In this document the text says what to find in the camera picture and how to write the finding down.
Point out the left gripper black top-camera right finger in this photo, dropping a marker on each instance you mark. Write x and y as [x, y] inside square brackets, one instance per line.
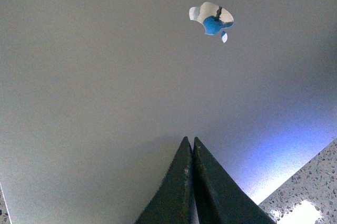
[217, 196]

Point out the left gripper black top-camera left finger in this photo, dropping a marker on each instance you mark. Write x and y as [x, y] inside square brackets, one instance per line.
[172, 202]

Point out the grey laptop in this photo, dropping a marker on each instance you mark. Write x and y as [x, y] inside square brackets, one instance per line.
[97, 95]

